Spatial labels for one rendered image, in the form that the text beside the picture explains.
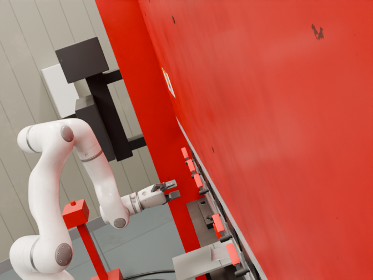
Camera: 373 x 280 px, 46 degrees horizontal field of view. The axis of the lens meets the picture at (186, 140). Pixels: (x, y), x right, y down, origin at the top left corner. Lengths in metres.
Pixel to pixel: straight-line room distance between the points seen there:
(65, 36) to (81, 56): 2.07
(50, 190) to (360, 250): 1.28
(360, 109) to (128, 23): 2.22
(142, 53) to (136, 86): 0.18
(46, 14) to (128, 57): 2.31
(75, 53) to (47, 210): 1.29
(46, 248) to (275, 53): 1.21
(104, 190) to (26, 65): 3.05
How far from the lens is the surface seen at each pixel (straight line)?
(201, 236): 2.29
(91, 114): 2.63
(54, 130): 1.51
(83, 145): 1.68
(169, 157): 2.57
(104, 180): 1.74
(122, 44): 2.45
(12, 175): 4.78
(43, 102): 4.67
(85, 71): 2.62
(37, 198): 1.53
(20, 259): 1.57
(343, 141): 0.30
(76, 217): 3.47
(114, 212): 1.72
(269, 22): 0.37
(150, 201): 1.81
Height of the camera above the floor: 1.98
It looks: 17 degrees down
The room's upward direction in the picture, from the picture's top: 18 degrees counter-clockwise
